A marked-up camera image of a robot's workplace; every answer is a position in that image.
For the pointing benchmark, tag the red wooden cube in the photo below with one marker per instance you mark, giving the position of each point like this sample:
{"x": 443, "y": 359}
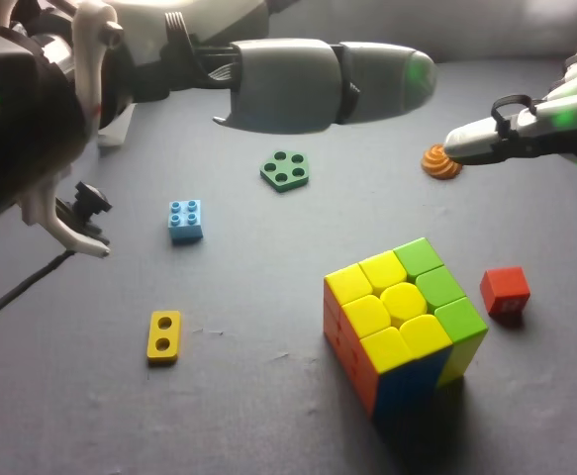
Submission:
{"x": 503, "y": 287}

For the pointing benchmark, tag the colourful Rubik's cube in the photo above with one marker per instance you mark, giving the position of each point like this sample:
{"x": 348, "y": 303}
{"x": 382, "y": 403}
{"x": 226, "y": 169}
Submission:
{"x": 397, "y": 307}

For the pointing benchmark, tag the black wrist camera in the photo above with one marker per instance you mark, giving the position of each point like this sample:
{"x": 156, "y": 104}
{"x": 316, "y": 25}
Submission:
{"x": 90, "y": 198}

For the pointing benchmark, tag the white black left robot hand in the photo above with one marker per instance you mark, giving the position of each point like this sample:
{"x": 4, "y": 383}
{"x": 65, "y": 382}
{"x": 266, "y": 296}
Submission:
{"x": 288, "y": 84}

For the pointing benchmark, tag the yellow two-hole plate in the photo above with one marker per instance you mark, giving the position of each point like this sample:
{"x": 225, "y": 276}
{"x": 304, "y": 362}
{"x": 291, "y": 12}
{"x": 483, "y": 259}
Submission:
{"x": 164, "y": 355}

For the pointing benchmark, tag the orange swirl toy cookie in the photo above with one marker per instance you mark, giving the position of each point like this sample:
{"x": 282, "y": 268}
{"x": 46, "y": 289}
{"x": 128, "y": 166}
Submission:
{"x": 439, "y": 165}

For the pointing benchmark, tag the green pentagon block with holes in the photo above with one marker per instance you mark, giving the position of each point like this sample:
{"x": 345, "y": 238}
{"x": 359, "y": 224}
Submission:
{"x": 285, "y": 166}

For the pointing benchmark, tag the light blue toy brick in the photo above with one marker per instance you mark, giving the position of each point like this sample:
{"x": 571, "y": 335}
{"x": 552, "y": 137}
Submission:
{"x": 186, "y": 232}

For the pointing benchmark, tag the grey table cloth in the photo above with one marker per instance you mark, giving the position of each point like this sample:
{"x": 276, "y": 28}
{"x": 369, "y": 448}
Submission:
{"x": 268, "y": 277}

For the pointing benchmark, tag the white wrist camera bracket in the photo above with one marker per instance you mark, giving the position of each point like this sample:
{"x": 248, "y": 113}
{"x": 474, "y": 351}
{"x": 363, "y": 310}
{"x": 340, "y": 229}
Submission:
{"x": 90, "y": 59}

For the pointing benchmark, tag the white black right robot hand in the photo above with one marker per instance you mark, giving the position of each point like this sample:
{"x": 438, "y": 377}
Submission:
{"x": 540, "y": 119}

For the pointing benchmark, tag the white backdrop sheet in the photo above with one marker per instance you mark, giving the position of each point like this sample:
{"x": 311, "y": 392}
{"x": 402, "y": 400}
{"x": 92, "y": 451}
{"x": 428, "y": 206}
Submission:
{"x": 466, "y": 25}

